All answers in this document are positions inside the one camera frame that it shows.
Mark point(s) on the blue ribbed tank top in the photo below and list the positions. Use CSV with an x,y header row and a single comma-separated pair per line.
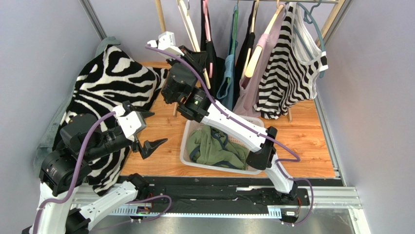
x,y
226,88

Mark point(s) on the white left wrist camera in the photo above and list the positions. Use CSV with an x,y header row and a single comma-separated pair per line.
x,y
130,120

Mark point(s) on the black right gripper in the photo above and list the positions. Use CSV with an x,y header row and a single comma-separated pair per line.
x,y
193,57

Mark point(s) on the green tank top navy trim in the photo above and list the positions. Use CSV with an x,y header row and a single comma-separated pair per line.
x,y
211,146

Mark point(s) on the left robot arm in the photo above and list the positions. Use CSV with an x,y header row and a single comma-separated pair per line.
x,y
84,139

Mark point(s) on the pink hanger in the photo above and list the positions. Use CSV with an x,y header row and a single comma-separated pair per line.
x,y
207,32

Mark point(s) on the lilac ribbed tank top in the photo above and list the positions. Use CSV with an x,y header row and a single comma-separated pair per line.
x,y
249,87

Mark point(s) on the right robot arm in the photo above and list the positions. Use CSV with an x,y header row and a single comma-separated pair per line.
x,y
197,104

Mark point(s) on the white perforated plastic basket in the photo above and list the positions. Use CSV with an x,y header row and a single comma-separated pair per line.
x,y
192,126

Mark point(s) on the cream plastic hanger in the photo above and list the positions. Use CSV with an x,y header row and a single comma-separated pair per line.
x,y
183,9

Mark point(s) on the black white striped tank top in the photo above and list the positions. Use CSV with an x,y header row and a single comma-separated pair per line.
x,y
293,67

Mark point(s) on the wooden clothes rack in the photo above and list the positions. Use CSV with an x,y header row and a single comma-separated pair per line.
x,y
326,31

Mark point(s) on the zebra print blanket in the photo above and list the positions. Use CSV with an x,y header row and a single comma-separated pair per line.
x,y
109,79

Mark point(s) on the green hanger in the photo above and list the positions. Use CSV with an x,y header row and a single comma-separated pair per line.
x,y
233,31

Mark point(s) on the wooden hanger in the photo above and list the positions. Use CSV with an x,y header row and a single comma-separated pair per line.
x,y
254,59

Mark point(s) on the black mounting rail base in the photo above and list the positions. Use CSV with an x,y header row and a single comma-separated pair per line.
x,y
238,197

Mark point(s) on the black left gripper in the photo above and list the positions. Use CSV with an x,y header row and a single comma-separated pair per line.
x,y
149,146

